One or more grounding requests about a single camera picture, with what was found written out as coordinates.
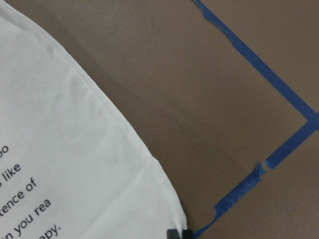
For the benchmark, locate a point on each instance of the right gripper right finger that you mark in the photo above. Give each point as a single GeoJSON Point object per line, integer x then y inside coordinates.
{"type": "Point", "coordinates": [187, 234]}

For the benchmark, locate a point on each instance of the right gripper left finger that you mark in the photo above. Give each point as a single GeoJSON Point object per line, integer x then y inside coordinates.
{"type": "Point", "coordinates": [172, 234]}

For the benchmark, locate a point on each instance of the white long-sleeve printed shirt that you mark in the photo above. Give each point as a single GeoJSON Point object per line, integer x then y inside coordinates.
{"type": "Point", "coordinates": [71, 165]}

